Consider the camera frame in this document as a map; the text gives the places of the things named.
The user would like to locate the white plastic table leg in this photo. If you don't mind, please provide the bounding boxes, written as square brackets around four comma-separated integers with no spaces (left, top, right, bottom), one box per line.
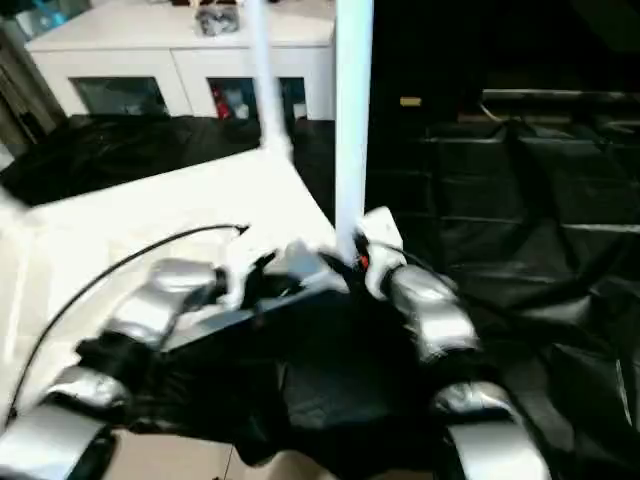
[333,0,377,263]
[245,0,297,161]

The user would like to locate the black work mat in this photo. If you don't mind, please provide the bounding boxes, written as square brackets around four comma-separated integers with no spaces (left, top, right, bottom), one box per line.
[0,100,640,479]

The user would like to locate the dark low shelf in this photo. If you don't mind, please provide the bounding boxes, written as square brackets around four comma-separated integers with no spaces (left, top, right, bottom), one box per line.
[480,90,640,123]

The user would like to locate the black crumpled bag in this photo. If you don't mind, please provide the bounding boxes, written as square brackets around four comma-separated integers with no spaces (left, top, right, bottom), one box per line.
[195,5,243,37]

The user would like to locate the white cabinet with glass doors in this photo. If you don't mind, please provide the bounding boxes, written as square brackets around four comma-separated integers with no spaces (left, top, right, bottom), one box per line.
[25,0,337,121]

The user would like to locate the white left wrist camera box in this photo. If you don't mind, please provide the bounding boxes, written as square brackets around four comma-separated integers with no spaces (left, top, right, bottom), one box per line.
[218,234,277,309]

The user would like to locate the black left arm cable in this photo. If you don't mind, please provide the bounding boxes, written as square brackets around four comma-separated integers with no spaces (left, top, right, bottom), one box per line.
[0,224,251,426]

